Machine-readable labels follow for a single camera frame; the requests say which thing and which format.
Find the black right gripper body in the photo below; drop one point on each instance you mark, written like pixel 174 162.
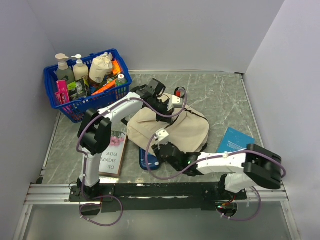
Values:
pixel 156 148

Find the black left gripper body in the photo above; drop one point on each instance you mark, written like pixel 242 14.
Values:
pixel 161 107

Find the beige canvas backpack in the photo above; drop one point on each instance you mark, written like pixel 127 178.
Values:
pixel 189 131

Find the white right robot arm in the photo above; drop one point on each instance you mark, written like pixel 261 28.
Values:
pixel 245 168

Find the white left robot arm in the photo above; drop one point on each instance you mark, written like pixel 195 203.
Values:
pixel 94 135

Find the orange package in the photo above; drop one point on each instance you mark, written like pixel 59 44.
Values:
pixel 111 81

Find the pink flower cover book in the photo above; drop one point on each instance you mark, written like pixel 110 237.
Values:
pixel 112 158

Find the blue thin booklet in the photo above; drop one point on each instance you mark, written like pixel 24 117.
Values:
pixel 234 140

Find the beige cloth pouch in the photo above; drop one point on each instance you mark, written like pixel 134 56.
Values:
pixel 100 67

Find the black green box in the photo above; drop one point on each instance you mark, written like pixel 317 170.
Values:
pixel 78 89

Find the blue plastic basket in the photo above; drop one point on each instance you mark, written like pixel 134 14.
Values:
pixel 75 110

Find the cream pump bottle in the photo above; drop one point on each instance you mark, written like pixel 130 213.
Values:
pixel 80 70

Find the pink box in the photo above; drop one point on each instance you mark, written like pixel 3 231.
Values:
pixel 62 93

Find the green pump bottle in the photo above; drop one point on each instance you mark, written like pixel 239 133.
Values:
pixel 64 72

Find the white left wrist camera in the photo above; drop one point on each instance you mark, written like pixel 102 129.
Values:
pixel 176 100

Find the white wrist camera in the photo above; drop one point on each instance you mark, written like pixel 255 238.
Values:
pixel 161 137
pixel 176 100

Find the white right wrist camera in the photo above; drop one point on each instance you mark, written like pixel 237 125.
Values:
pixel 161 137

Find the aluminium rail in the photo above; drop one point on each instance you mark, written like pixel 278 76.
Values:
pixel 55 194

